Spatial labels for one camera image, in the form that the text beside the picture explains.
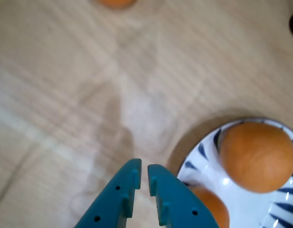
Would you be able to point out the orange with dark spots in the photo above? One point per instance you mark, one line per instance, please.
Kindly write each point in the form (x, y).
(212, 206)

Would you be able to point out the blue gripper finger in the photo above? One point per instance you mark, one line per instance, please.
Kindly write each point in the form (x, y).
(113, 204)
(177, 204)

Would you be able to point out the large orange with green stem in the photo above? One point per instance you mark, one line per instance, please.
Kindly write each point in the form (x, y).
(258, 156)

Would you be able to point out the white plate with blue strokes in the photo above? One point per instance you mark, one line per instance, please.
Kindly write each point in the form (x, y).
(246, 209)

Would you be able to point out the orange with crease mark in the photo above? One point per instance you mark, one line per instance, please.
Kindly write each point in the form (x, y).
(116, 2)

